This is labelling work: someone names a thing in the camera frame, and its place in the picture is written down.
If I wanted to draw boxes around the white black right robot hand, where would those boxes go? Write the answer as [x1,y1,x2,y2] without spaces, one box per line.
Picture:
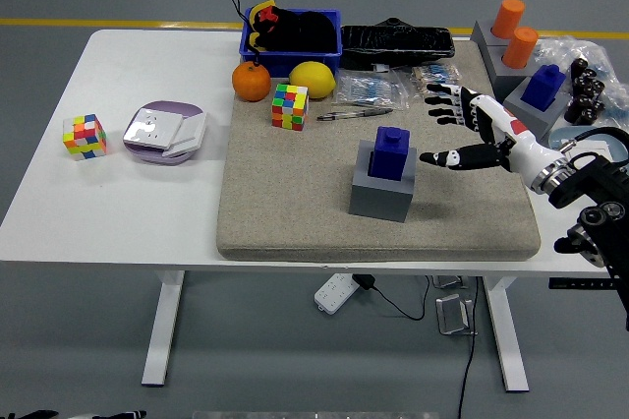
[419,83,566,189]

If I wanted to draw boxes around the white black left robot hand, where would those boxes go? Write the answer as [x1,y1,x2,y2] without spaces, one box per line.
[0,408,148,419]

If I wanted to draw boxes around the blue square seal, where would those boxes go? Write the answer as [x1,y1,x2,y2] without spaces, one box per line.
[521,64,566,113]
[368,126,412,180]

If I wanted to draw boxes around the grey seal holder block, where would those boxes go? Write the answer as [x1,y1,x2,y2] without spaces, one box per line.
[484,42,542,105]
[470,20,507,59]
[503,79,574,143]
[348,139,419,222]

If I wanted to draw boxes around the orange cylinder seal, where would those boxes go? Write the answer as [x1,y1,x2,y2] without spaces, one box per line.
[490,0,526,40]
[501,27,540,70]

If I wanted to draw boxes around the light blue plate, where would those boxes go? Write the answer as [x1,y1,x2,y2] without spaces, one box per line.
[547,126,629,164]

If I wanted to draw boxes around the clear bag of blue resistors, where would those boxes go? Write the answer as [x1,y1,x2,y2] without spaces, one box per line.
[410,64,463,98]
[336,69,412,111]

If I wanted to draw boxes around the white table leg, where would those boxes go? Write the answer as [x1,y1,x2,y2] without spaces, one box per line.
[141,269,187,388]
[483,274,531,393]

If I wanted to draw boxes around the crumpled clear plastic bag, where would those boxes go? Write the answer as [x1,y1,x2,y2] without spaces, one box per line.
[533,35,629,120]

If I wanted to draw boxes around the black plastic-wrapped keyboard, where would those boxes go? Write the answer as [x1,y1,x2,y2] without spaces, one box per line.
[339,17,456,71]

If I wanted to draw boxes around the clear ballpoint pen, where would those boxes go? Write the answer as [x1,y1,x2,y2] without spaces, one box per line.
[316,107,394,122]

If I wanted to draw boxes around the black table control panel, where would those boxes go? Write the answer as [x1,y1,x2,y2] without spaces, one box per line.
[548,278,615,291]

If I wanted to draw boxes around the yellow lemon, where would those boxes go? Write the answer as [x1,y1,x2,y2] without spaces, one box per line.
[288,60,337,99]

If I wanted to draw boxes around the white-edged colourful puzzle cube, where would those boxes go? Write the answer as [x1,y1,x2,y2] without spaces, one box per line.
[271,83,310,132]

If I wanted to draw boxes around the blue plastic bin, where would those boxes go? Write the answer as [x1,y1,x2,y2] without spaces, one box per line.
[238,7,344,79]

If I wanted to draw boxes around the grey-brown mat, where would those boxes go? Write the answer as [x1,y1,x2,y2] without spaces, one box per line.
[215,39,542,263]

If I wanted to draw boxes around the white power strip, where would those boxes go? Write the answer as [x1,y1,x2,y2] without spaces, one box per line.
[314,271,359,315]

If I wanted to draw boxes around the orange fruit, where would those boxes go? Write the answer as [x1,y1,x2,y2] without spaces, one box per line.
[231,61,272,103]

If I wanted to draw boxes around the stickerless colourful puzzle cube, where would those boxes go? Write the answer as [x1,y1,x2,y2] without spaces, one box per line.
[62,113,108,162]

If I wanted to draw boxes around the purple plate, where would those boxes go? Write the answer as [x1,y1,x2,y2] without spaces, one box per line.
[122,100,207,165]

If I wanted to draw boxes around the white switch panel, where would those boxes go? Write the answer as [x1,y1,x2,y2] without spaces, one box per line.
[161,112,207,158]
[574,139,615,159]

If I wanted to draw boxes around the metal floor bracket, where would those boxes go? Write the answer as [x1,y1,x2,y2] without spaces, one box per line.
[435,293,478,337]
[430,274,469,290]

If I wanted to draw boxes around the black plug cable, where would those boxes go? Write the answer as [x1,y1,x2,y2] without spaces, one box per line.
[371,274,431,321]

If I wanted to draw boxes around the long black floor cable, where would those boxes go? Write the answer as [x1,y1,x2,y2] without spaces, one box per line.
[456,275,481,419]

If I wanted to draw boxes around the black cord strap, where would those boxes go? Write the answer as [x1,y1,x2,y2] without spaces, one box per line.
[229,0,261,69]

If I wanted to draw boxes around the white wall socket panel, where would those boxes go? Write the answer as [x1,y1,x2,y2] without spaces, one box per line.
[123,107,184,150]

